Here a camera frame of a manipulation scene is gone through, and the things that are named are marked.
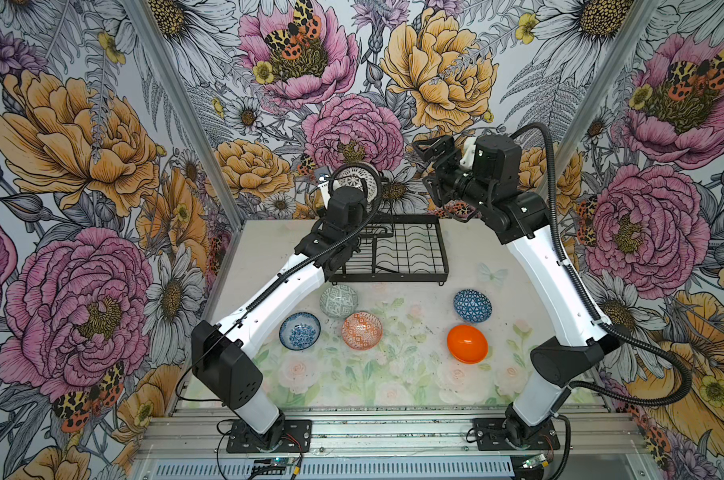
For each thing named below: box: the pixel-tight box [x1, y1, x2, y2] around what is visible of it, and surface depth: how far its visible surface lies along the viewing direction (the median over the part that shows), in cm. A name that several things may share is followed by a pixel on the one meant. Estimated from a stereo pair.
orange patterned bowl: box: [342, 311, 383, 351], surface depth 92 cm
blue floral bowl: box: [279, 312, 321, 351], surface depth 91 cm
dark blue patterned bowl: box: [453, 289, 493, 323], surface depth 98 cm
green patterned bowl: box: [319, 284, 358, 318], surface depth 99 cm
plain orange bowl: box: [447, 325, 489, 364], surface depth 88 cm
